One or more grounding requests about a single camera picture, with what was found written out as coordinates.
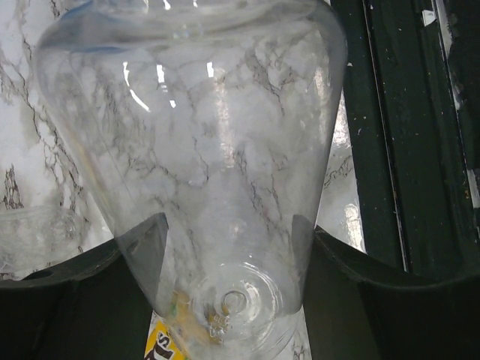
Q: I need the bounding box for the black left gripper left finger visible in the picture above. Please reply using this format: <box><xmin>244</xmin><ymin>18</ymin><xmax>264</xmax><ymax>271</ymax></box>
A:
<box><xmin>1</xmin><ymin>213</ymin><xmax>168</xmax><ymax>359</ymax></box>

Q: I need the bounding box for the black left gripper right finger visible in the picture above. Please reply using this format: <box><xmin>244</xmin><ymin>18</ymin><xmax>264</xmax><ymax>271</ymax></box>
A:
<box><xmin>292</xmin><ymin>214</ymin><xmax>479</xmax><ymax>359</ymax></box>

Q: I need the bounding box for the small clear plastic bottle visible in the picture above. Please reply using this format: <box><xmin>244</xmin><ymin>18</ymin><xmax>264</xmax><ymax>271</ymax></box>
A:
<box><xmin>1</xmin><ymin>205</ymin><xmax>86</xmax><ymax>280</ymax></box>

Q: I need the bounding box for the tall clear plastic bottle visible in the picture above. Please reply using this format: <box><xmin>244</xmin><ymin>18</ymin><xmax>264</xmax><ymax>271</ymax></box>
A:
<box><xmin>33</xmin><ymin>1</ymin><xmax>347</xmax><ymax>359</ymax></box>

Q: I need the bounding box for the yellow candy bag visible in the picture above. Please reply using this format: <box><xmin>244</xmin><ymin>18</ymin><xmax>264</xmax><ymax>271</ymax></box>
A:
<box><xmin>143</xmin><ymin>316</ymin><xmax>188</xmax><ymax>360</ymax></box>

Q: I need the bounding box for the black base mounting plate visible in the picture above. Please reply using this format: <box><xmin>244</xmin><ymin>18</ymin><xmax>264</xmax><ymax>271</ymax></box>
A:
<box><xmin>332</xmin><ymin>1</ymin><xmax>479</xmax><ymax>280</ymax></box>

